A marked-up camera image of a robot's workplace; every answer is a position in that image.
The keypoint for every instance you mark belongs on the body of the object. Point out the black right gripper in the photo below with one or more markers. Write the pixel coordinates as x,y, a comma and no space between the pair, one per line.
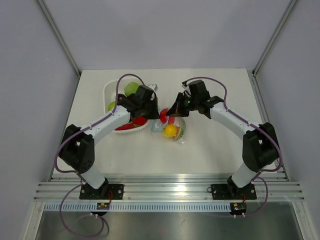
177,109

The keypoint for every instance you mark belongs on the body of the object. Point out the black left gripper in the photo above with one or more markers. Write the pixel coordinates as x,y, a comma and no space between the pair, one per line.
155,115

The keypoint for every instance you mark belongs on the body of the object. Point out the red watermelon slice toy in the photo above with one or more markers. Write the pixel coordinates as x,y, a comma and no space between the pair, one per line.
181,126

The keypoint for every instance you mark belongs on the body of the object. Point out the red apple toy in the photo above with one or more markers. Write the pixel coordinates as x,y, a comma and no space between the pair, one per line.
163,117

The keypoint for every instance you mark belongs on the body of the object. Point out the clear zip bag blue zipper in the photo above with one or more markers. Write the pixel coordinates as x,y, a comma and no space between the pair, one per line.
157,126

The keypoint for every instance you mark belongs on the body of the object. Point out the yellow lemon toy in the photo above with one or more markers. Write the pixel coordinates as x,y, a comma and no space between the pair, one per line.
170,130

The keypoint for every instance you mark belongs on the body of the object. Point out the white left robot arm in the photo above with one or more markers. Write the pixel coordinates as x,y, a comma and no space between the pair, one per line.
78,145

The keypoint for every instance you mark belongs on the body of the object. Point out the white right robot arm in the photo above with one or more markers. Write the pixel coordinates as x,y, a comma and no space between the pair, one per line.
260,146

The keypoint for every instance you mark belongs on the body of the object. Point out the red bell pepper toy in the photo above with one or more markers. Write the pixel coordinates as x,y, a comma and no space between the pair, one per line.
140,121

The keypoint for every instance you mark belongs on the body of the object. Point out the dark purple grape bunch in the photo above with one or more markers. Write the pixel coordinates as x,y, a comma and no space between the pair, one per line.
121,96

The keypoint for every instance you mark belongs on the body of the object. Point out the red dragon fruit toy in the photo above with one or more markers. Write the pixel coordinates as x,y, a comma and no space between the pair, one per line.
124,127

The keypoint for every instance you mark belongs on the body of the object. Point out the green apple toy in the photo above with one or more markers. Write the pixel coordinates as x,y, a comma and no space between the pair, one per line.
111,106

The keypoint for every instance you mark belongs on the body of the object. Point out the white perforated plastic basket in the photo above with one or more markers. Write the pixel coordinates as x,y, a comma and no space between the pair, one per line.
109,95

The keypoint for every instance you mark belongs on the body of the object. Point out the left small circuit board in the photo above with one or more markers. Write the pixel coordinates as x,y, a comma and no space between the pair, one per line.
103,206

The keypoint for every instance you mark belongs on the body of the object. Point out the small circuit board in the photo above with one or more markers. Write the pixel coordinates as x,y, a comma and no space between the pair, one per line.
236,207
103,206

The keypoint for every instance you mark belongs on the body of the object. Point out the right small circuit board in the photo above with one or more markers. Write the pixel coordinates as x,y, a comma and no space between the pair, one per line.
236,207

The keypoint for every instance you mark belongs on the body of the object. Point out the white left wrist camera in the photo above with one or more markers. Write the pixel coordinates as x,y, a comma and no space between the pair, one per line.
154,87

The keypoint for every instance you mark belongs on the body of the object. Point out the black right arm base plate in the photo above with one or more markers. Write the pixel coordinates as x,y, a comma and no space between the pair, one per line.
220,191

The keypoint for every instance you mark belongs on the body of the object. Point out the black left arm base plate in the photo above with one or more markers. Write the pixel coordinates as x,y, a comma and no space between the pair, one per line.
105,192

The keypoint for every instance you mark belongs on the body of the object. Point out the aluminium rail frame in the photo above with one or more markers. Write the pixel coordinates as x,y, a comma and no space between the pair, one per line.
170,187

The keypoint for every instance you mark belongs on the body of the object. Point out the white slotted cable duct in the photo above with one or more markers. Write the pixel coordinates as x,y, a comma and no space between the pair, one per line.
149,207

